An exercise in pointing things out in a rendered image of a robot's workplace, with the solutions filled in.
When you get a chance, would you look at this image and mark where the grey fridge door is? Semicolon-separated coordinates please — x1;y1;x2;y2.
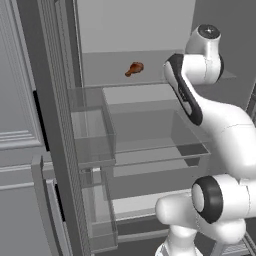
15;0;93;256

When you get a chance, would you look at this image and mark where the clear door bin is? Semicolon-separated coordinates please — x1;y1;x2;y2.
67;87;117;170
79;167;119;254

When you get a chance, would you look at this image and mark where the brown chicken drumstick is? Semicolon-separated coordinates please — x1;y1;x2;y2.
124;61;145;78

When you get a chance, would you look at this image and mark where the grey fridge door handle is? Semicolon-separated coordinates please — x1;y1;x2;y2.
30;154;72;256

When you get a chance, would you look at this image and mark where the grey fridge shelf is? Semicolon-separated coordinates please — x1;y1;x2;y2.
80;49;237;88

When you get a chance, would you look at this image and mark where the grey open fridge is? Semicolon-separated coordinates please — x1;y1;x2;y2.
64;0;256;256

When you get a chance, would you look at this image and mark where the grey cupboard door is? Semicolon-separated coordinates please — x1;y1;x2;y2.
0;0;46;152

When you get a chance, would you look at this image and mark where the clear fridge drawer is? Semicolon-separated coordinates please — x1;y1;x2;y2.
101;83;212;178

